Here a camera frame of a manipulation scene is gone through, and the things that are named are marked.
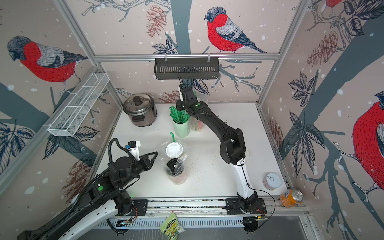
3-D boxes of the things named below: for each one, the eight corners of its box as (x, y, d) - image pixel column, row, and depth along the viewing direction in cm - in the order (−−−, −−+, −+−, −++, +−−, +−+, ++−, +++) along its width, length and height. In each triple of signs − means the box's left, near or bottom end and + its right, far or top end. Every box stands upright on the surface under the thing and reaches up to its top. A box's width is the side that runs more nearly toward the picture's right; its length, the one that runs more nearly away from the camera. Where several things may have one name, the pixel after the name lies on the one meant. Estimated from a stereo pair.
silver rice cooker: (130, 130, 107) (118, 111, 91) (136, 112, 119) (127, 92, 102) (155, 130, 107) (147, 111, 91) (159, 112, 118) (153, 92, 102)
